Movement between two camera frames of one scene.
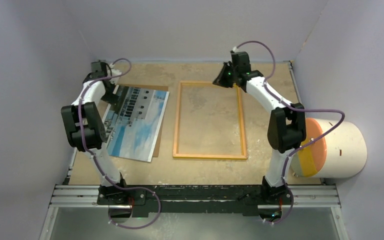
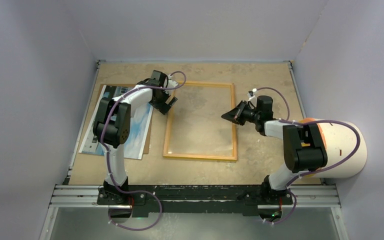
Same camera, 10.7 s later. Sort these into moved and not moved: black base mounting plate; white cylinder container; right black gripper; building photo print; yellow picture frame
Moved: building photo print; yellow picture frame; right black gripper
Not moved: black base mounting plate; white cylinder container
